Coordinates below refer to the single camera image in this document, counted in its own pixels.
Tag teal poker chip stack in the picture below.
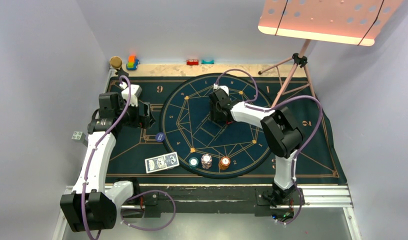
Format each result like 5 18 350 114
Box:
188 157 199 169

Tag orange green blue toy blocks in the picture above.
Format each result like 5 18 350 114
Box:
126 55 140 71

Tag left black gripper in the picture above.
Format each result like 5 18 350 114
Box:
114 98 155 129

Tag black aluminium mounting rail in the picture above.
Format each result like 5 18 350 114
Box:
121 184 304 218

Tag grey lego brick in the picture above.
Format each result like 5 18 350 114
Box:
71 131 85 143

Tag dark green rectangular poker mat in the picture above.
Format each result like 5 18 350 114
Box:
102 76 348 186

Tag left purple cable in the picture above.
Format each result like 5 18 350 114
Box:
80 75 177 240

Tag purple cable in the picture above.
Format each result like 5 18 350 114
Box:
80 75 177 240
214 68 324 226

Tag pink music stand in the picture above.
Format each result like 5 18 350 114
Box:
257 0 402 106

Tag pink blue poker chip stack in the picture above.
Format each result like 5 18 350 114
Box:
201 154 213 169

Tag blue playing card deck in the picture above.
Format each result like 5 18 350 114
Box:
144 152 180 174

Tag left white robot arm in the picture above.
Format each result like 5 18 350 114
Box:
60 83 155 232

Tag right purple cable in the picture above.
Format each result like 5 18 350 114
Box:
214 68 324 226

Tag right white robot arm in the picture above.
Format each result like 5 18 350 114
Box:
208 87 304 204

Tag red toy block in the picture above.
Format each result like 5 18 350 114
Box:
186 58 200 66

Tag round blue poker mat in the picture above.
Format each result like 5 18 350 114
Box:
156 73 274 179

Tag purple small blind button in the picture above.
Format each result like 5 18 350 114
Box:
155 132 166 143

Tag orange poker chip stack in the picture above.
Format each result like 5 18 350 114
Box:
218 156 231 171

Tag teal toy block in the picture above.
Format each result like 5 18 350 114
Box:
201 58 215 65

